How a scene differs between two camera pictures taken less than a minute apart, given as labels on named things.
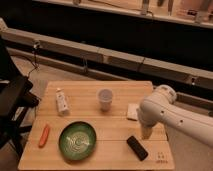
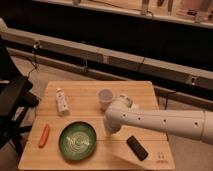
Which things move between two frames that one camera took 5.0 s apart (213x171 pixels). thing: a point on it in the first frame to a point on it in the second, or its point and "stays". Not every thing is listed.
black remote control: x=136 y=148 stays
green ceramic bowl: x=77 y=140 stays
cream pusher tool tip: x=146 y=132 to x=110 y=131
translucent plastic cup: x=105 y=97 stays
